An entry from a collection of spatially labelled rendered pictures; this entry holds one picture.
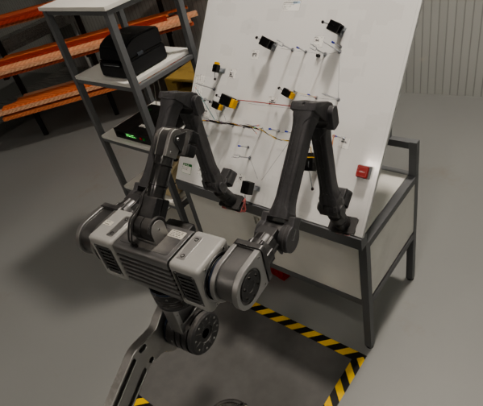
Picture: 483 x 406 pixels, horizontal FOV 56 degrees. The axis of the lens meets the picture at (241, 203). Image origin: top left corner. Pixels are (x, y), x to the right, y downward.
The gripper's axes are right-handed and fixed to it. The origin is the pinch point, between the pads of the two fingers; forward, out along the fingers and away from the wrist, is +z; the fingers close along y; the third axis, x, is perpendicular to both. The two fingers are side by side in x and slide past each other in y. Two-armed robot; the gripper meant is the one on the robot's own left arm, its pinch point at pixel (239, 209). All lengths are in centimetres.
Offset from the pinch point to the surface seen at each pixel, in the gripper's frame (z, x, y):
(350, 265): 45, 1, -42
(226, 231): 59, -1, 40
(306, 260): 54, 3, -16
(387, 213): 40, -27, -52
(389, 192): 48, -41, -48
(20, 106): 105, -84, 391
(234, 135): 13, -42, 29
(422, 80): 230, -243, 4
